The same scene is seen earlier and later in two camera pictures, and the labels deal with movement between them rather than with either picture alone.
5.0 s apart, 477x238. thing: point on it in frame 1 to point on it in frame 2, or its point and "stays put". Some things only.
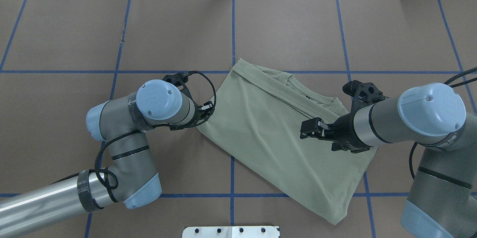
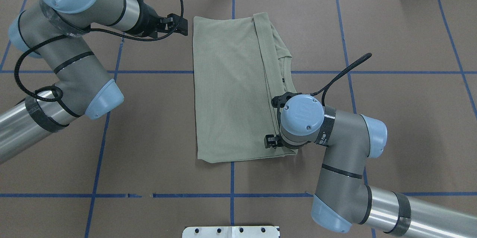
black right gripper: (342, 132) to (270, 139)
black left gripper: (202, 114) to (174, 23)
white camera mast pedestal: (232, 231) stays put
